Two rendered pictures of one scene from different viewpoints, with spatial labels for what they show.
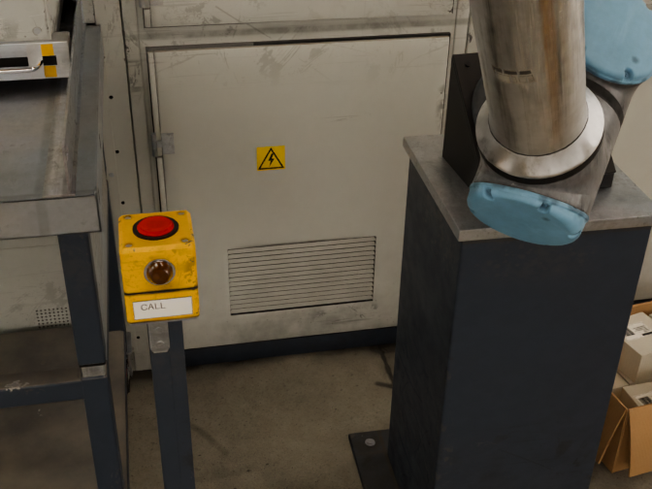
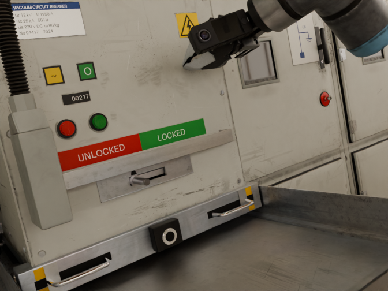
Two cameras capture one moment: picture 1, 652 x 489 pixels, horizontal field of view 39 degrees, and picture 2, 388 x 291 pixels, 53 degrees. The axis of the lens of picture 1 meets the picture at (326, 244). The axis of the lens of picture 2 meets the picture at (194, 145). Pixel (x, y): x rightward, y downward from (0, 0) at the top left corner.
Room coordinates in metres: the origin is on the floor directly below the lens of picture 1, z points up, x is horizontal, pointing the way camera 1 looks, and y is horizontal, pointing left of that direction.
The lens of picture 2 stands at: (0.58, 0.85, 1.14)
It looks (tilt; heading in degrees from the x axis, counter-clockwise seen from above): 6 degrees down; 339
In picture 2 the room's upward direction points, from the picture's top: 12 degrees counter-clockwise
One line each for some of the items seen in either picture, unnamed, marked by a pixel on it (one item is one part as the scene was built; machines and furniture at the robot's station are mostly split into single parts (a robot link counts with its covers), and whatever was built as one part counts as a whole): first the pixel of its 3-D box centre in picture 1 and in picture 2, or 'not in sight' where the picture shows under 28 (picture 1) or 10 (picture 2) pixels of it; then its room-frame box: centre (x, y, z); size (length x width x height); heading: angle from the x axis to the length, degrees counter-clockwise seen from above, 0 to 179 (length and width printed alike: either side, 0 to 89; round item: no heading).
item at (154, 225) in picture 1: (155, 230); not in sight; (0.85, 0.19, 0.90); 0.04 x 0.04 x 0.02
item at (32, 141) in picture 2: not in sight; (38, 167); (1.21, 0.87, 1.09); 0.08 x 0.05 x 0.17; 12
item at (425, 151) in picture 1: (524, 178); not in sight; (1.30, -0.32, 0.74); 0.32 x 0.32 x 0.02; 11
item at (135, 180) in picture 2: not in sight; (138, 176); (1.30, 0.70, 1.02); 0.06 x 0.02 x 0.04; 12
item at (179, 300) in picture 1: (159, 266); not in sight; (0.85, 0.19, 0.85); 0.08 x 0.08 x 0.10; 12
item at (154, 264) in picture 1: (159, 275); not in sight; (0.80, 0.18, 0.87); 0.03 x 0.01 x 0.03; 102
